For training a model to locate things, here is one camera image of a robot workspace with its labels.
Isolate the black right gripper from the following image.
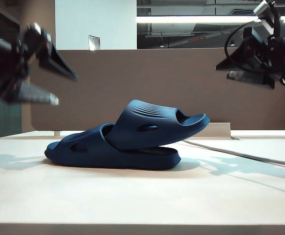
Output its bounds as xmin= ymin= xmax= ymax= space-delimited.
xmin=215 ymin=25 xmax=285 ymax=90

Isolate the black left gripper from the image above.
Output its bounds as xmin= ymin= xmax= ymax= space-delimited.
xmin=0 ymin=23 xmax=79 ymax=106

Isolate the blue slipper with smooth strap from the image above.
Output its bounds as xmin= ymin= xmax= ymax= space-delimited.
xmin=44 ymin=123 xmax=181 ymax=171

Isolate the blue slipper with ribbed strap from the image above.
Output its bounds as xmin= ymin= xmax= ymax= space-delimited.
xmin=105 ymin=99 xmax=211 ymax=151

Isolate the dark glass door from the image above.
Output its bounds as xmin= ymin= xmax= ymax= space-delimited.
xmin=0 ymin=0 xmax=22 ymax=141

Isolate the white ceiling light strip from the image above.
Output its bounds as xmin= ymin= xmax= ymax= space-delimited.
xmin=136 ymin=16 xmax=285 ymax=24

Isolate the brown desk partition panel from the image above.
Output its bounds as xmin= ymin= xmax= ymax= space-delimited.
xmin=29 ymin=48 xmax=285 ymax=132

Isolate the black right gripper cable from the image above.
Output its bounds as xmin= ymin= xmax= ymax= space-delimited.
xmin=224 ymin=4 xmax=285 ymax=88

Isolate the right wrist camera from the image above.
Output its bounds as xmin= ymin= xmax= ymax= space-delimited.
xmin=253 ymin=0 xmax=276 ymax=29

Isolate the metal wall plate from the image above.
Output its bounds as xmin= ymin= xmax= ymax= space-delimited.
xmin=88 ymin=35 xmax=101 ymax=51

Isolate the grey cable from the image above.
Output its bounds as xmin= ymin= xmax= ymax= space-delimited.
xmin=182 ymin=139 xmax=285 ymax=169

